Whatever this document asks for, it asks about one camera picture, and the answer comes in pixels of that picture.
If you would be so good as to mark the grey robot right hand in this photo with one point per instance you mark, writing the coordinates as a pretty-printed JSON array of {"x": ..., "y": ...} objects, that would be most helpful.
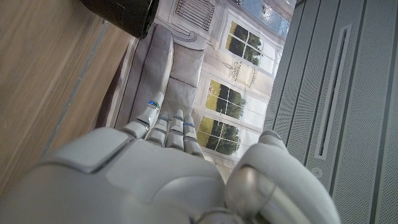
[{"x": 140, "y": 186}]

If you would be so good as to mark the printed living room backdrop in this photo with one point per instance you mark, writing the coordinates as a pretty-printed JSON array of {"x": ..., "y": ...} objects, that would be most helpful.
[{"x": 217, "y": 62}]

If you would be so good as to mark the black mug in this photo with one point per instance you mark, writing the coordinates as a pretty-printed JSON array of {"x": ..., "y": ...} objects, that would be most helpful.
[{"x": 124, "y": 14}]

